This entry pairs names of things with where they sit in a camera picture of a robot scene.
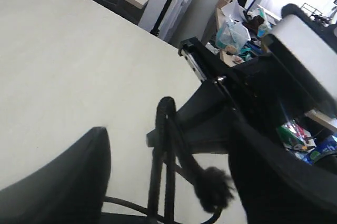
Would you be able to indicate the cluttered background desk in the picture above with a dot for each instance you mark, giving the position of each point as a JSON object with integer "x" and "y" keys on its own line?
{"x": 242, "y": 31}

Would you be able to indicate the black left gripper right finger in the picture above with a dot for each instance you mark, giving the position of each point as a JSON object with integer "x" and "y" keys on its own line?
{"x": 275, "y": 186}

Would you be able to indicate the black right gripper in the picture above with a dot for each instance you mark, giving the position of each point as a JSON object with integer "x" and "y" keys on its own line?
{"x": 259, "y": 85}

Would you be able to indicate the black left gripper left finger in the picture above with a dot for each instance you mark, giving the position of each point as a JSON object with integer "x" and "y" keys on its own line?
{"x": 69, "y": 189}

